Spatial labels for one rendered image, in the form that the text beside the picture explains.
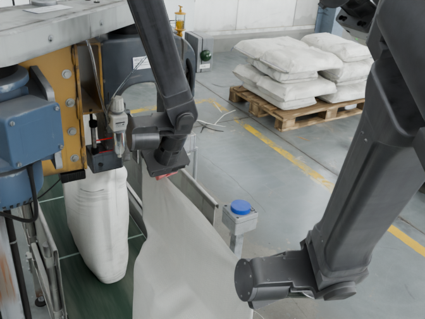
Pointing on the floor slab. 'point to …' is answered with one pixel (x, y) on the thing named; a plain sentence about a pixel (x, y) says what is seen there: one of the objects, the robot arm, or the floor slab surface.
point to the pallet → (282, 123)
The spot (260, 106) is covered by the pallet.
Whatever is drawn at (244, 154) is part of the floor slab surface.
